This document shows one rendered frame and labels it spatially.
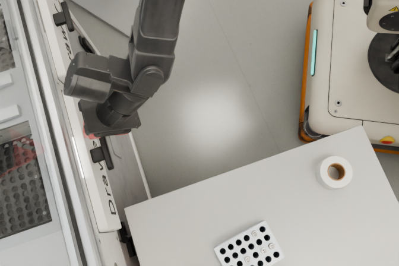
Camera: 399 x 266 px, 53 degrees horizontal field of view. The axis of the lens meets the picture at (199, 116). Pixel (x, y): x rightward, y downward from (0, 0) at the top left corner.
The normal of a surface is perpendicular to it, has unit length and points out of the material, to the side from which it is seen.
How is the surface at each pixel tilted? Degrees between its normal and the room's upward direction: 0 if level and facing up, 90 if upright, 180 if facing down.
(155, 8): 61
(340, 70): 0
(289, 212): 0
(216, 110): 0
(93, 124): 37
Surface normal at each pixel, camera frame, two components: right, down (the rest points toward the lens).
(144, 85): 0.18, 0.74
